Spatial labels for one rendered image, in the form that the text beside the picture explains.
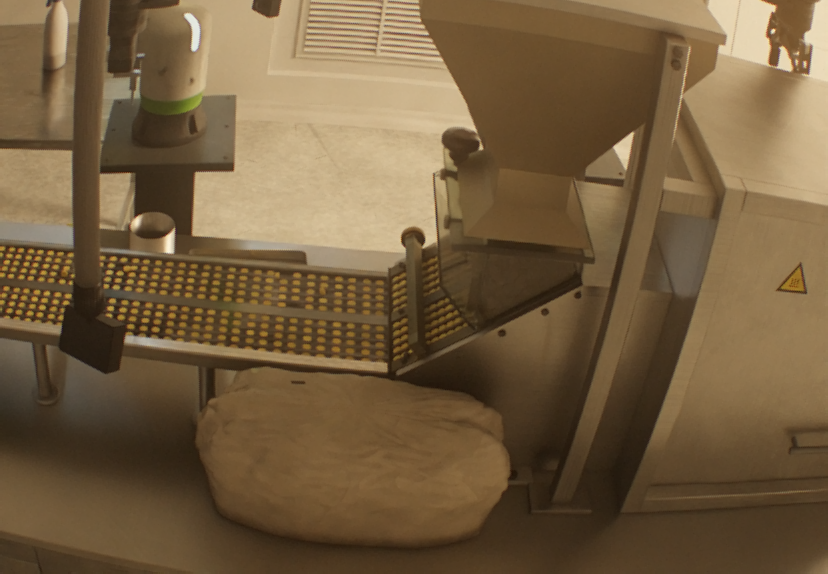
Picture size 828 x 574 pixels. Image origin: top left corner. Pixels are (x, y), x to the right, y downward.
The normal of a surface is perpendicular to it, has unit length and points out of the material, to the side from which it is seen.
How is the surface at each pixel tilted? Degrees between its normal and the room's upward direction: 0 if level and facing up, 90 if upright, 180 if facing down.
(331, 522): 94
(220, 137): 0
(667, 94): 90
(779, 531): 0
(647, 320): 90
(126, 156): 0
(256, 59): 90
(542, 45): 114
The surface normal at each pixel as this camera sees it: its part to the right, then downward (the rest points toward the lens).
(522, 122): -0.04, 0.86
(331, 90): 0.02, 0.58
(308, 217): 0.12, -0.81
